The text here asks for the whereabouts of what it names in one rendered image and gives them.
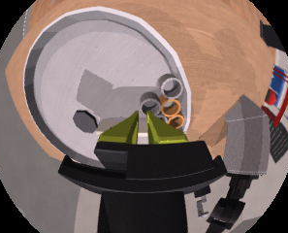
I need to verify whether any bronze bushing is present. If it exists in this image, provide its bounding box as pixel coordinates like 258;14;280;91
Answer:
167;111;185;128
159;95;180;117

